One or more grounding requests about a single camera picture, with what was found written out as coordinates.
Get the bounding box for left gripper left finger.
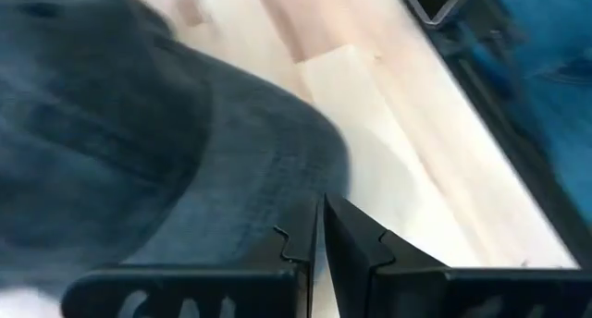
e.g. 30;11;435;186
62;198;320;318

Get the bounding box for silver metal bracket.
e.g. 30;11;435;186
395;0;475;29

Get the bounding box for black baseball cap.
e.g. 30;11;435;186
0;0;352;305

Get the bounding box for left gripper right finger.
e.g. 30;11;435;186
323;193;592;318

